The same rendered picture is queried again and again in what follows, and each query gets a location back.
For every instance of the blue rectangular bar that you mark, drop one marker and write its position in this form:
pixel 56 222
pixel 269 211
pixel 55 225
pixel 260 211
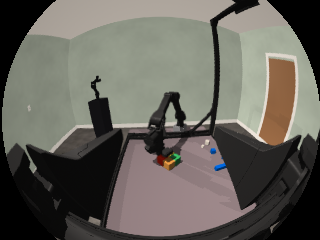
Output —
pixel 220 167

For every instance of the wooden cube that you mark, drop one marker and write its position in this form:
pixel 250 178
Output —
pixel 168 163

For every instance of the green cube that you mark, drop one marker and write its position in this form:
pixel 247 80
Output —
pixel 176 157

